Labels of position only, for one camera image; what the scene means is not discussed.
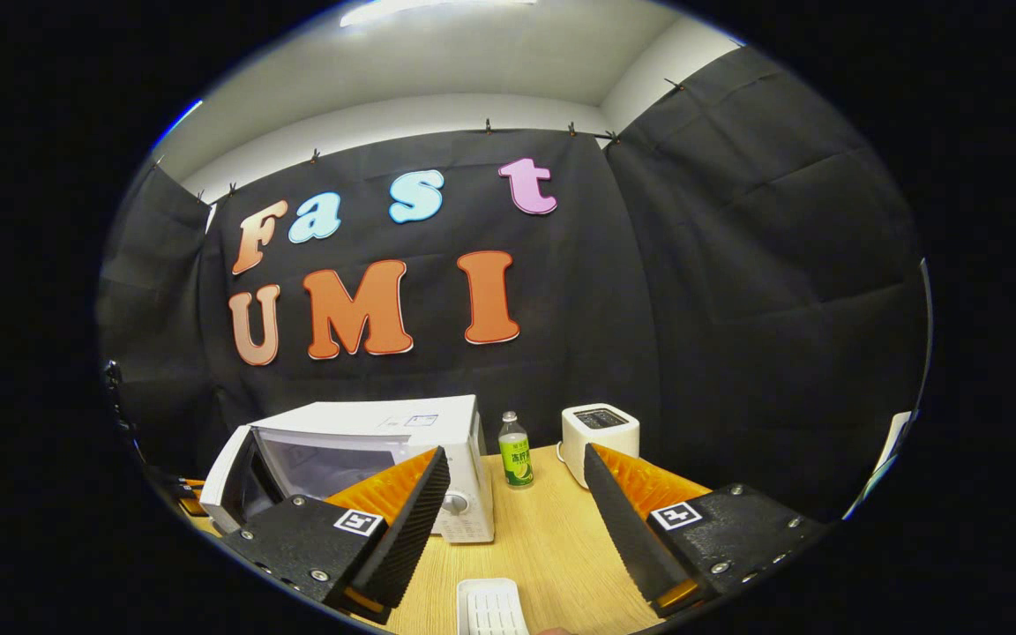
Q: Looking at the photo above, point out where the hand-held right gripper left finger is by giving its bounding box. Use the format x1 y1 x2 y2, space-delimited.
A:
219 445 452 625

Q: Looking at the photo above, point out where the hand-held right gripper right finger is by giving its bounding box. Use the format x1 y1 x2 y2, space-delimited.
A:
583 443 826 618

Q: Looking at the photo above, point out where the white microwave oven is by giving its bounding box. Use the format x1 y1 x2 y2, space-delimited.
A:
199 394 496 544

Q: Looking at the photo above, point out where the white toaster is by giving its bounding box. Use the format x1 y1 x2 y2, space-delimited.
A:
557 403 641 489

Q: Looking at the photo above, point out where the white rectangular tray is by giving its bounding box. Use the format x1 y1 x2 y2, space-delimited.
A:
457 578 530 635

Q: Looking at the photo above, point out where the green drink bottle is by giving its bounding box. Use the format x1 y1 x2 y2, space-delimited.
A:
498 411 534 489

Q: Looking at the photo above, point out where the ceiling light strip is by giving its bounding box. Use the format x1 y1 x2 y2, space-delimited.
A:
339 0 537 27
153 99 204 151

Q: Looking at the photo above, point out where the row of black cloth clips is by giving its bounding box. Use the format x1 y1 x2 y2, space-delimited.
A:
155 78 685 199

